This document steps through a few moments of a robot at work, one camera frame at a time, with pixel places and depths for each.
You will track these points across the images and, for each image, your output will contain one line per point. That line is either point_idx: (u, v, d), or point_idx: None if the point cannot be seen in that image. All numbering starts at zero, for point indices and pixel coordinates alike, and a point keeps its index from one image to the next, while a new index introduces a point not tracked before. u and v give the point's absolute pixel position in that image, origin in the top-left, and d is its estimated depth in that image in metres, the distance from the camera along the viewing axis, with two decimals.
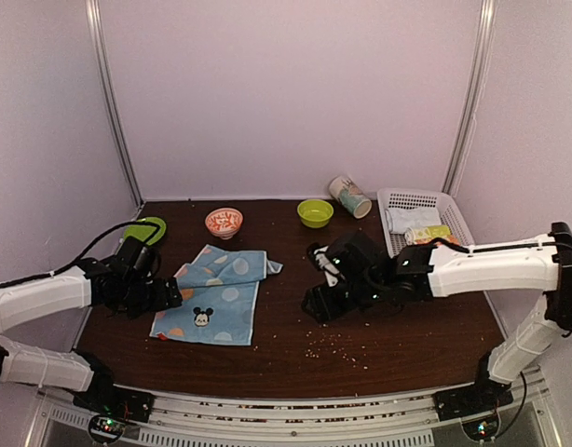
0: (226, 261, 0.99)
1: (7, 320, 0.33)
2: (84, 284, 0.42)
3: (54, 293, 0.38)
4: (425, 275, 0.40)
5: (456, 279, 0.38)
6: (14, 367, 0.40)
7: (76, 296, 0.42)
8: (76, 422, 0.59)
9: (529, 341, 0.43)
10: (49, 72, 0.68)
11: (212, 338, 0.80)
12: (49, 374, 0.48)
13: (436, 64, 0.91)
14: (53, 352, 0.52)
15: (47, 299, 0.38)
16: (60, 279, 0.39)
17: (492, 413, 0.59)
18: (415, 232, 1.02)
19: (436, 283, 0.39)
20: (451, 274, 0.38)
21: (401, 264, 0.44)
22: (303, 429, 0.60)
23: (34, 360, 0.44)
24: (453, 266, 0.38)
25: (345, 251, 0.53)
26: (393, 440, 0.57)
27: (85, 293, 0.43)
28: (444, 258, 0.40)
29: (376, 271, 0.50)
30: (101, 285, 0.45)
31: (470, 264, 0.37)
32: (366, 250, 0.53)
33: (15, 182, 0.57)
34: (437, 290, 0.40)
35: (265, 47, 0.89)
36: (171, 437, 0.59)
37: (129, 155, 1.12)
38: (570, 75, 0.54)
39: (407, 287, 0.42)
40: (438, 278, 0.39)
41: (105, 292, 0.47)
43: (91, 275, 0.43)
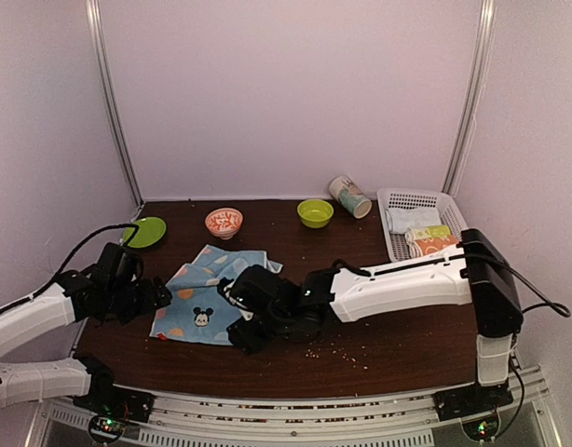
0: (227, 261, 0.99)
1: None
2: (64, 303, 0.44)
3: (38, 316, 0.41)
4: (333, 302, 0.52)
5: (361, 302, 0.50)
6: (11, 390, 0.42)
7: (60, 315, 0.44)
8: (76, 422, 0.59)
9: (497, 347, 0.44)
10: (49, 73, 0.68)
11: (213, 338, 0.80)
12: (47, 386, 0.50)
13: (436, 64, 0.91)
14: (47, 364, 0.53)
15: (32, 323, 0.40)
16: (40, 302, 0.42)
17: (492, 413, 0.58)
18: (415, 232, 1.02)
19: (343, 308, 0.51)
20: (352, 300, 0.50)
21: (305, 295, 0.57)
22: (303, 429, 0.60)
23: (31, 379, 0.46)
24: (354, 294, 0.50)
25: (246, 290, 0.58)
26: (394, 440, 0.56)
27: (68, 312, 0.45)
28: (350, 286, 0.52)
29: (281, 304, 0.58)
30: (84, 298, 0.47)
31: (369, 289, 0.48)
32: (268, 285, 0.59)
33: (16, 182, 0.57)
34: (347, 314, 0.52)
35: (264, 48, 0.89)
36: (171, 437, 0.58)
37: (129, 155, 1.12)
38: (570, 75, 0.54)
39: (310, 316, 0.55)
40: (344, 305, 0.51)
41: (90, 305, 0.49)
43: (72, 292, 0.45)
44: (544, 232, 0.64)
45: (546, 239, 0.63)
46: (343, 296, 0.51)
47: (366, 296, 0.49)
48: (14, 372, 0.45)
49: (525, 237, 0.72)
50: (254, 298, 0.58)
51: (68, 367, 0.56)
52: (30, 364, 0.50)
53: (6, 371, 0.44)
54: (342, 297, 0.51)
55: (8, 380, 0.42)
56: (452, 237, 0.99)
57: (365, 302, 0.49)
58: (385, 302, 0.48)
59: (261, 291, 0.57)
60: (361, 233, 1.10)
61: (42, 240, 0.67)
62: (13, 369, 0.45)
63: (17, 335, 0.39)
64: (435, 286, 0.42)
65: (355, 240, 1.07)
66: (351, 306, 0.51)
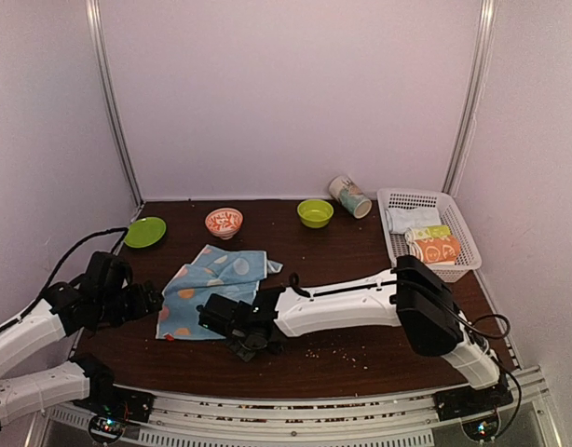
0: (226, 261, 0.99)
1: None
2: (53, 321, 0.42)
3: (24, 338, 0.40)
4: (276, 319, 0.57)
5: (300, 320, 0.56)
6: (12, 407, 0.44)
7: (50, 332, 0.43)
8: (76, 422, 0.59)
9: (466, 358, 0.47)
10: (49, 73, 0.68)
11: (222, 334, 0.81)
12: (47, 394, 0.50)
13: (436, 65, 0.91)
14: (43, 372, 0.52)
15: (16, 347, 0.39)
16: (26, 323, 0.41)
17: (492, 413, 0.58)
18: (415, 232, 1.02)
19: (286, 325, 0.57)
20: (293, 317, 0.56)
21: (253, 311, 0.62)
22: (303, 429, 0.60)
23: (32, 392, 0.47)
24: (295, 312, 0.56)
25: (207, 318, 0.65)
26: (394, 440, 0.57)
27: (58, 328, 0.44)
28: (291, 305, 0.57)
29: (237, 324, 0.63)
30: (73, 313, 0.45)
31: (308, 308, 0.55)
32: (222, 309, 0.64)
33: (15, 182, 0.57)
34: (289, 330, 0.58)
35: (264, 48, 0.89)
36: (171, 437, 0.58)
37: (129, 155, 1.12)
38: (570, 75, 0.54)
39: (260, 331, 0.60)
40: (285, 323, 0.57)
41: (79, 318, 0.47)
43: (59, 310, 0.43)
44: (544, 232, 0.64)
45: (546, 238, 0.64)
46: (285, 314, 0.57)
47: (305, 314, 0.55)
48: (13, 388, 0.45)
49: (525, 237, 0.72)
50: (217, 323, 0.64)
51: (65, 372, 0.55)
52: (28, 374, 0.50)
53: (5, 388, 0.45)
54: (283, 315, 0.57)
55: (6, 399, 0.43)
56: (452, 237, 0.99)
57: (305, 319, 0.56)
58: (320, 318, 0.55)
59: (218, 315, 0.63)
60: (361, 233, 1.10)
61: (42, 240, 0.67)
62: (11, 386, 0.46)
63: (0, 362, 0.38)
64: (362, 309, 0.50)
65: (355, 240, 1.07)
66: (292, 322, 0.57)
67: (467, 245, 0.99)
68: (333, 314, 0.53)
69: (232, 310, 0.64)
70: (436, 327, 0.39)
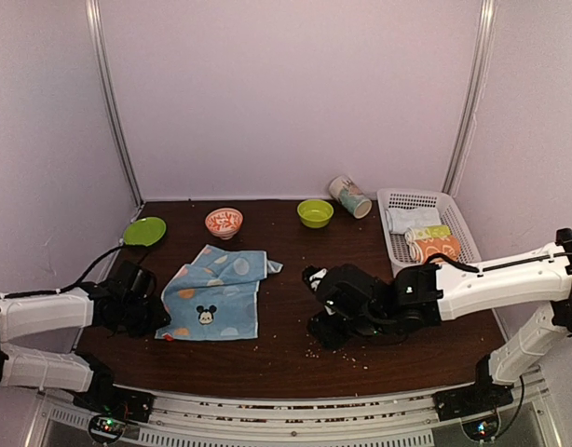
0: (226, 260, 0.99)
1: (15, 330, 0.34)
2: (87, 304, 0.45)
3: (59, 309, 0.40)
4: (434, 302, 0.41)
5: (468, 302, 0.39)
6: (15, 370, 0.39)
7: (81, 315, 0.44)
8: (76, 422, 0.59)
9: (536, 345, 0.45)
10: (48, 73, 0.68)
11: (221, 334, 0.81)
12: (51, 377, 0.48)
13: (437, 64, 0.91)
14: (53, 354, 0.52)
15: (51, 315, 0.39)
16: (65, 296, 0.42)
17: (492, 413, 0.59)
18: (415, 232, 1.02)
19: (446, 308, 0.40)
20: (462, 296, 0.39)
21: (403, 292, 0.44)
22: (303, 429, 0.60)
23: (34, 362, 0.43)
24: (459, 290, 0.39)
25: (338, 291, 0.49)
26: (394, 440, 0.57)
27: (87, 314, 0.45)
28: (453, 279, 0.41)
29: (378, 302, 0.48)
30: (102, 308, 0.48)
31: (482, 285, 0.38)
32: (361, 283, 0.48)
33: (15, 181, 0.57)
34: (448, 313, 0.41)
35: (265, 47, 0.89)
36: (171, 437, 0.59)
37: (129, 155, 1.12)
38: (571, 74, 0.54)
39: (415, 318, 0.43)
40: (445, 304, 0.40)
41: (108, 315, 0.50)
43: (94, 295, 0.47)
44: (544, 232, 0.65)
45: (546, 238, 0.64)
46: (452, 293, 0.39)
47: (472, 292, 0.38)
48: (20, 353, 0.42)
49: (524, 237, 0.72)
50: (351, 298, 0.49)
51: (72, 360, 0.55)
52: (36, 350, 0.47)
53: (12, 350, 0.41)
54: (448, 293, 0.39)
55: (14, 358, 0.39)
56: (451, 237, 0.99)
57: (470, 300, 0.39)
58: (499, 301, 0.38)
59: (355, 290, 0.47)
60: (361, 233, 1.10)
61: (41, 239, 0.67)
62: (20, 351, 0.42)
63: (34, 325, 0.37)
64: (530, 282, 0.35)
65: (355, 240, 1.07)
66: (454, 304, 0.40)
67: (467, 245, 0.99)
68: (497, 291, 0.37)
69: (371, 287, 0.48)
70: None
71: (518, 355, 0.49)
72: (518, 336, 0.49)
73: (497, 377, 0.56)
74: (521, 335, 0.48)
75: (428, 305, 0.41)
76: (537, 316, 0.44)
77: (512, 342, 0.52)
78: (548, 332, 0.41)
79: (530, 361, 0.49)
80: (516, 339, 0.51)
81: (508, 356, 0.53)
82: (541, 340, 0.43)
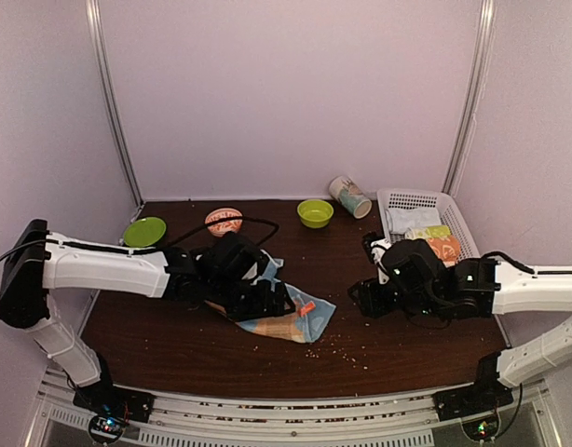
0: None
1: (68, 277, 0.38)
2: (157, 276, 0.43)
3: (124, 273, 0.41)
4: (490, 292, 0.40)
5: (516, 299, 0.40)
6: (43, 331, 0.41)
7: (147, 284, 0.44)
8: (76, 422, 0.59)
9: (553, 353, 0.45)
10: (49, 75, 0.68)
11: (316, 325, 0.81)
12: (63, 358, 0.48)
13: (436, 64, 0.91)
14: (84, 345, 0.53)
15: (115, 275, 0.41)
16: (137, 262, 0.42)
17: (492, 413, 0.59)
18: (415, 232, 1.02)
19: (497, 302, 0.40)
20: (516, 293, 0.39)
21: (464, 280, 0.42)
22: (303, 429, 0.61)
23: (62, 337, 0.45)
24: (515, 287, 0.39)
25: (405, 263, 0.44)
26: (394, 440, 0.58)
27: (156, 286, 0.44)
28: (508, 276, 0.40)
29: (438, 282, 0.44)
30: (179, 283, 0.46)
31: (538, 287, 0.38)
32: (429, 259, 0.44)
33: (15, 182, 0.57)
34: (497, 306, 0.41)
35: (265, 47, 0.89)
36: (171, 437, 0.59)
37: (129, 155, 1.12)
38: (571, 74, 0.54)
39: (470, 303, 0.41)
40: (499, 297, 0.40)
41: (183, 291, 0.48)
43: (171, 271, 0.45)
44: (544, 232, 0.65)
45: (545, 238, 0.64)
46: (508, 290, 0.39)
47: (525, 291, 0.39)
48: (59, 320, 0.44)
49: (525, 237, 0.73)
50: (414, 275, 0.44)
51: (91, 357, 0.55)
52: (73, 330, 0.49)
53: (55, 314, 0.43)
54: (505, 288, 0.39)
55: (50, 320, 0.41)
56: (452, 237, 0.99)
57: (521, 298, 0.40)
58: (545, 304, 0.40)
59: (426, 264, 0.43)
60: (360, 233, 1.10)
61: None
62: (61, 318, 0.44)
63: (96, 277, 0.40)
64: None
65: (355, 240, 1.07)
66: (506, 300, 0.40)
67: (467, 246, 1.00)
68: (550, 294, 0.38)
69: (437, 266, 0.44)
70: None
71: (537, 356, 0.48)
72: (539, 341, 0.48)
73: (504, 375, 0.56)
74: (543, 340, 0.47)
75: (485, 294, 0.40)
76: (565, 325, 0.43)
77: (532, 345, 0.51)
78: None
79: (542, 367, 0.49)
80: (537, 343, 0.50)
81: (524, 357, 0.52)
82: (563, 349, 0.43)
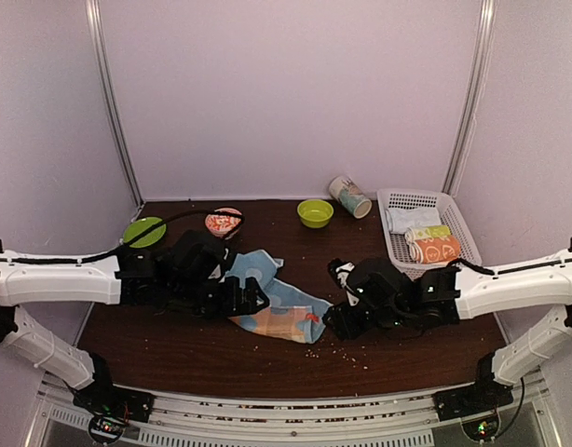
0: (232, 271, 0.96)
1: (20, 293, 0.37)
2: (110, 283, 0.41)
3: (74, 283, 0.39)
4: (451, 301, 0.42)
5: (483, 303, 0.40)
6: (16, 344, 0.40)
7: (102, 291, 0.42)
8: (76, 422, 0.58)
9: (541, 346, 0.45)
10: (48, 74, 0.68)
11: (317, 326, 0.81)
12: (49, 364, 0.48)
13: (437, 64, 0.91)
14: (65, 345, 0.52)
15: (66, 286, 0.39)
16: (85, 271, 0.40)
17: (492, 413, 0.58)
18: (415, 231, 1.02)
19: (464, 308, 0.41)
20: (478, 297, 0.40)
21: (426, 291, 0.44)
22: (303, 429, 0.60)
23: (42, 346, 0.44)
24: (476, 291, 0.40)
25: (368, 280, 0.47)
26: (394, 440, 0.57)
27: (112, 292, 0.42)
28: (469, 281, 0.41)
29: (401, 297, 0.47)
30: (132, 289, 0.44)
31: (497, 288, 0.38)
32: (389, 275, 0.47)
33: (15, 182, 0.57)
34: (469, 314, 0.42)
35: (265, 47, 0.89)
36: (171, 438, 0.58)
37: (129, 155, 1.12)
38: (571, 74, 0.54)
39: (434, 314, 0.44)
40: (465, 303, 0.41)
41: (140, 296, 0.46)
43: (122, 276, 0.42)
44: (544, 233, 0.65)
45: (545, 239, 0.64)
46: (469, 295, 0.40)
47: (489, 293, 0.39)
48: (33, 330, 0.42)
49: (525, 237, 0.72)
50: (376, 291, 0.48)
51: (78, 359, 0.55)
52: (51, 334, 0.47)
53: (27, 323, 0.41)
54: (465, 294, 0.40)
55: (22, 333, 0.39)
56: (451, 237, 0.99)
57: (487, 301, 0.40)
58: (516, 303, 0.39)
59: (387, 283, 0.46)
60: (360, 233, 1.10)
61: (41, 239, 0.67)
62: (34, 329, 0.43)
63: (48, 291, 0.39)
64: (544, 285, 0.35)
65: (355, 240, 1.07)
66: (472, 305, 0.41)
67: (467, 246, 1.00)
68: (514, 292, 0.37)
69: (400, 281, 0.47)
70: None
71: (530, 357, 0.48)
72: (526, 336, 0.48)
73: (500, 374, 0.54)
74: (530, 334, 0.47)
75: (446, 303, 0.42)
76: (549, 317, 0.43)
77: (519, 341, 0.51)
78: (558, 333, 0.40)
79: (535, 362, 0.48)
80: (524, 338, 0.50)
81: (513, 354, 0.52)
82: (550, 342, 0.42)
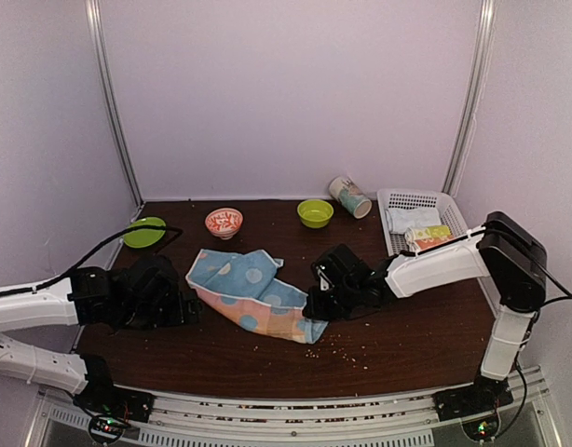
0: (232, 272, 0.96)
1: None
2: (65, 307, 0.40)
3: (32, 310, 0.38)
4: (385, 280, 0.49)
5: (407, 279, 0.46)
6: None
7: (61, 315, 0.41)
8: (76, 422, 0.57)
9: (503, 330, 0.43)
10: (49, 74, 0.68)
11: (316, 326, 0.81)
12: (38, 375, 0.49)
13: (437, 66, 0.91)
14: (49, 352, 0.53)
15: (23, 314, 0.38)
16: (38, 297, 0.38)
17: (492, 413, 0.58)
18: (415, 232, 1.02)
19: (394, 285, 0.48)
20: (401, 274, 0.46)
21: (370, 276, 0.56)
22: (303, 429, 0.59)
23: (21, 362, 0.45)
24: (399, 268, 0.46)
25: (329, 259, 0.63)
26: (394, 440, 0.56)
27: (70, 314, 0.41)
28: (399, 263, 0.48)
29: (353, 277, 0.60)
30: (88, 308, 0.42)
31: (413, 264, 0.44)
32: (345, 259, 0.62)
33: (15, 181, 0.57)
34: (398, 290, 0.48)
35: (265, 47, 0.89)
36: (171, 437, 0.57)
37: (129, 156, 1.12)
38: (570, 74, 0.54)
39: (374, 292, 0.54)
40: (392, 280, 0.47)
41: (97, 313, 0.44)
43: (76, 298, 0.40)
44: (543, 234, 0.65)
45: (544, 240, 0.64)
46: (393, 271, 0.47)
47: (411, 270, 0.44)
48: (11, 349, 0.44)
49: None
50: (335, 269, 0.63)
51: (67, 365, 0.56)
52: (31, 346, 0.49)
53: (4, 345, 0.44)
54: (392, 272, 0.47)
55: None
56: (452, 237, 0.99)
57: (410, 277, 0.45)
58: (434, 279, 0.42)
59: (341, 263, 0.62)
60: (360, 233, 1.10)
61: (41, 239, 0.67)
62: (10, 347, 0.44)
63: (7, 321, 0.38)
64: (451, 259, 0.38)
65: (355, 240, 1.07)
66: (400, 282, 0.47)
67: None
68: (429, 269, 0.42)
69: (355, 265, 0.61)
70: (526, 275, 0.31)
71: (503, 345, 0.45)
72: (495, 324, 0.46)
73: (485, 370, 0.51)
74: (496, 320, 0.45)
75: (383, 287, 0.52)
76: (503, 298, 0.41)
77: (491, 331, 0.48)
78: (508, 314, 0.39)
79: (510, 352, 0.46)
80: None
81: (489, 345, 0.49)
82: (506, 322, 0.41)
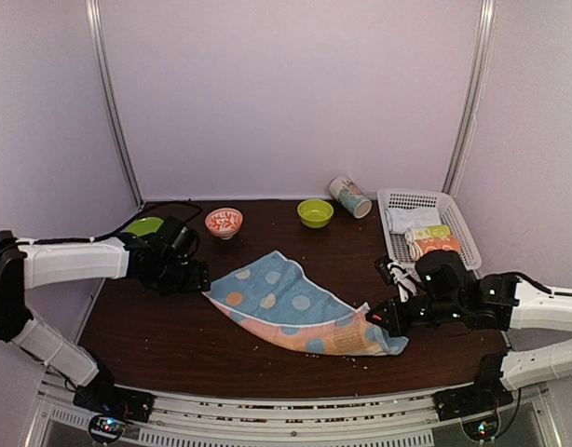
0: (278, 302, 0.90)
1: (43, 276, 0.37)
2: (120, 254, 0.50)
3: (91, 259, 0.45)
4: (509, 307, 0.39)
5: (534, 316, 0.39)
6: (33, 335, 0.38)
7: (112, 265, 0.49)
8: (76, 422, 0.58)
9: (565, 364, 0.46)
10: (49, 74, 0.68)
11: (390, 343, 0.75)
12: (57, 358, 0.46)
13: (437, 65, 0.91)
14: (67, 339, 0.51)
15: (84, 262, 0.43)
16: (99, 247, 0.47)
17: (492, 413, 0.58)
18: (415, 232, 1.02)
19: (515, 317, 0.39)
20: (532, 309, 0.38)
21: (483, 291, 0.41)
22: (303, 429, 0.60)
23: (52, 336, 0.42)
24: (533, 304, 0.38)
25: (436, 268, 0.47)
26: (394, 440, 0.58)
27: (120, 264, 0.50)
28: (526, 291, 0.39)
29: (463, 292, 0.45)
30: (136, 259, 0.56)
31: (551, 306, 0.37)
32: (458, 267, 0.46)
33: (15, 182, 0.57)
34: (515, 320, 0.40)
35: (265, 47, 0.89)
36: (171, 437, 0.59)
37: (129, 156, 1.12)
38: (571, 74, 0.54)
39: (488, 316, 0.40)
40: (517, 312, 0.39)
41: (141, 264, 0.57)
43: (130, 248, 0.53)
44: (543, 233, 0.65)
45: (543, 239, 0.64)
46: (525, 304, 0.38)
47: (545, 310, 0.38)
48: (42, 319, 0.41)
49: (525, 237, 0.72)
50: (442, 281, 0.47)
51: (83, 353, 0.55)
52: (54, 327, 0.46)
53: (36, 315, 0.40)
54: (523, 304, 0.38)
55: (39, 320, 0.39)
56: (452, 237, 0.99)
57: (537, 316, 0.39)
58: (562, 324, 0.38)
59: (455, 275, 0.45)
60: (360, 233, 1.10)
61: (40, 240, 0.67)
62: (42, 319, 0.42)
63: (69, 269, 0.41)
64: None
65: (355, 240, 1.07)
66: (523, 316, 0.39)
67: (467, 246, 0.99)
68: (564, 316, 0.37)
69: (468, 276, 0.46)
70: None
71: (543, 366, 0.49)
72: (549, 351, 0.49)
73: (507, 376, 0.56)
74: (553, 351, 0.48)
75: (504, 309, 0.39)
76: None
77: (537, 353, 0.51)
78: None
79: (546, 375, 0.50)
80: (545, 351, 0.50)
81: (529, 362, 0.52)
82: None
